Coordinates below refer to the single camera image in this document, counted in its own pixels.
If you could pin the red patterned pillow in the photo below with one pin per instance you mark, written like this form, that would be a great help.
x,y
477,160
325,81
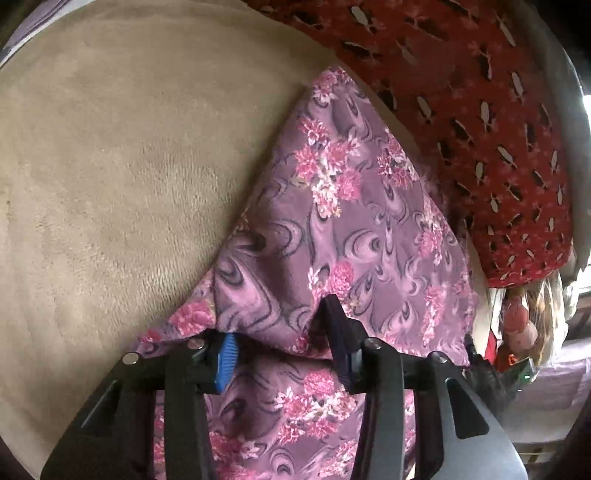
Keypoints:
x,y
461,92

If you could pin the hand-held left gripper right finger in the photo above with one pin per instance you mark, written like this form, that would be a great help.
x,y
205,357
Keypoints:
x,y
339,341

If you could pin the doll with blond hair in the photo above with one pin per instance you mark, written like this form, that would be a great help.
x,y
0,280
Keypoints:
x,y
521,323

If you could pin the beige fleece blanket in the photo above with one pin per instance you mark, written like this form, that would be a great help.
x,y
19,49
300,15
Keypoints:
x,y
115,161

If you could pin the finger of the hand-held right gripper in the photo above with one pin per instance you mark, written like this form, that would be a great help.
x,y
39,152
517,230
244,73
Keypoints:
x,y
485,374

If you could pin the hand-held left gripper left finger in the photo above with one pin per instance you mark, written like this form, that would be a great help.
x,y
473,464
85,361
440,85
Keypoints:
x,y
226,360

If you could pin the purple floral garment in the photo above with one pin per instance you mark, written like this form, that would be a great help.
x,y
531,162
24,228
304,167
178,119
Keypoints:
x,y
323,221

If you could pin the white purple striped cloth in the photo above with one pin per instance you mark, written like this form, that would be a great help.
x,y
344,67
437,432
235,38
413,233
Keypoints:
x,y
27,27

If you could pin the pale lavender cloth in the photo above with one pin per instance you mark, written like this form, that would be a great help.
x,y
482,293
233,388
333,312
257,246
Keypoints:
x,y
554,383

